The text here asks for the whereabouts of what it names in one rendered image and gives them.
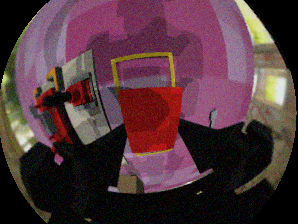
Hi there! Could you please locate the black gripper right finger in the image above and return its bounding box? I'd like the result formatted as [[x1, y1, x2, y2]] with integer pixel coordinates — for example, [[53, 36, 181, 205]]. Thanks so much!
[[178, 119, 245, 173]]

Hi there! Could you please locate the yellow rectangular outline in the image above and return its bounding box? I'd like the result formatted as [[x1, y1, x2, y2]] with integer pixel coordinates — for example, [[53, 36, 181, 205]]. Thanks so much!
[[110, 52, 176, 157]]

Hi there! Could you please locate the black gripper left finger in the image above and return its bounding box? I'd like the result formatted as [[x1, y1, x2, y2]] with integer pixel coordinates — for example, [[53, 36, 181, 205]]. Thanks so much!
[[52, 123, 128, 188]]

